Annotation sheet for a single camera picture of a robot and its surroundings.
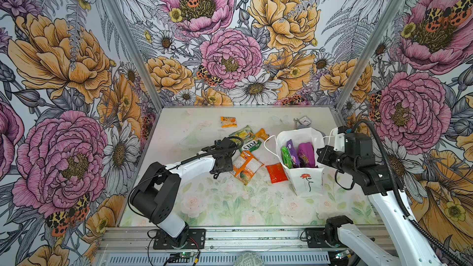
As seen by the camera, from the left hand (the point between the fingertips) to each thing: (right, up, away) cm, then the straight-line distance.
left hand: (222, 171), depth 90 cm
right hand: (+38, +10, -19) cm, 44 cm away
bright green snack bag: (+29, +8, -11) cm, 32 cm away
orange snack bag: (+11, +1, +2) cm, 11 cm away
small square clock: (+47, +24, +22) cm, 57 cm away
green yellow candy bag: (+14, +12, +12) cm, 22 cm away
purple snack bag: (+38, +9, -7) cm, 40 cm away
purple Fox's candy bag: (+31, +9, -12) cm, 35 cm away
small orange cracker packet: (+1, +24, +22) cm, 32 cm away
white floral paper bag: (+35, 0, -16) cm, 39 cm away
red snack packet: (+26, -1, 0) cm, 26 cm away
